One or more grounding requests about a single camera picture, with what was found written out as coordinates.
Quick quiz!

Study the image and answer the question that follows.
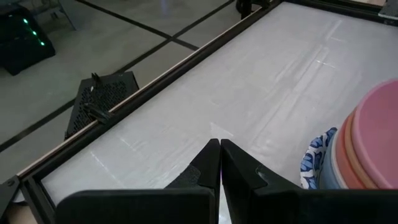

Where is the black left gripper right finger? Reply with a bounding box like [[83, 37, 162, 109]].
[[220, 139, 301, 224]]

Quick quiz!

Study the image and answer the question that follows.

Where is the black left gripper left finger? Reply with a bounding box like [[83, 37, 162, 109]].
[[164, 139, 221, 194]]

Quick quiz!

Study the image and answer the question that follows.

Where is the blue patterned paper bowl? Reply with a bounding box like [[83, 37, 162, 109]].
[[300, 126, 338, 190]]

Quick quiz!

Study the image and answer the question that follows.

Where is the blue-grey plastic bowl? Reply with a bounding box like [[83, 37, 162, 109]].
[[318, 133, 343, 190]]

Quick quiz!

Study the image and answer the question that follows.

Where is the orange plastic bowl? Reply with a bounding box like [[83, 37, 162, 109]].
[[343, 111, 379, 190]]

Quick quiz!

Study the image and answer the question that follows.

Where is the pink plastic bowl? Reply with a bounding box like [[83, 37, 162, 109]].
[[351, 79, 398, 190]]

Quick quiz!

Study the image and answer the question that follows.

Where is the white table cover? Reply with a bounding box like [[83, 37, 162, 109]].
[[40, 1, 398, 224]]

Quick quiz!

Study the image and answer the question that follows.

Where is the black perforated computer tower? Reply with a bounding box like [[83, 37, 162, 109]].
[[64, 70, 140, 140]]

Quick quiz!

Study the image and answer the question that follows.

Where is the black device with green lights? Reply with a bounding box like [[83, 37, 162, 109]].
[[0, 4, 57, 77]]

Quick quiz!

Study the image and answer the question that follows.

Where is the black table frame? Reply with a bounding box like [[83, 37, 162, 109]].
[[0, 0, 398, 224]]

